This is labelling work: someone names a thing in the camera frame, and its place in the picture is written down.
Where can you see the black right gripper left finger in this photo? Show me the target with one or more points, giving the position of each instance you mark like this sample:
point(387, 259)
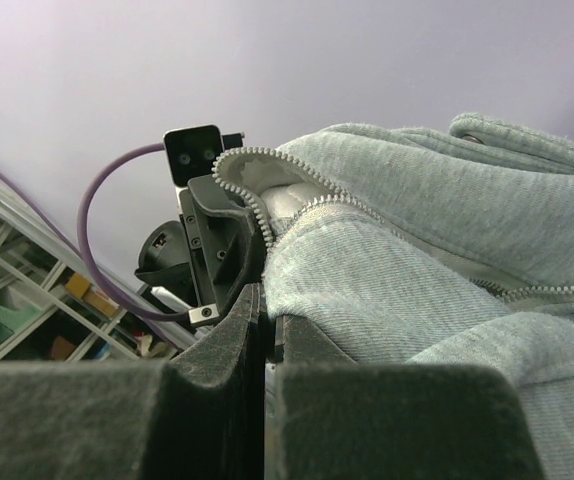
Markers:
point(200, 416)

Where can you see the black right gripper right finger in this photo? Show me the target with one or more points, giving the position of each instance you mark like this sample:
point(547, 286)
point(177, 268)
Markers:
point(331, 418)

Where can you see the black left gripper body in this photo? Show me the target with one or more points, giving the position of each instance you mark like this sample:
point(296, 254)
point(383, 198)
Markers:
point(226, 249)

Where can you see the grey zip-up jacket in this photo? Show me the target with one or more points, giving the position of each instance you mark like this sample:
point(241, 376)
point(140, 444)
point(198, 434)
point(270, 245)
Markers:
point(415, 246)

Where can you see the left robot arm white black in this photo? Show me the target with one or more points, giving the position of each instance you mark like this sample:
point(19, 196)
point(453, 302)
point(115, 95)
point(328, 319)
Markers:
point(163, 262)

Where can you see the white background shelving unit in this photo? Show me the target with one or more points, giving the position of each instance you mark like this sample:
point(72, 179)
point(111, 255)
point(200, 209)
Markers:
point(41, 318)

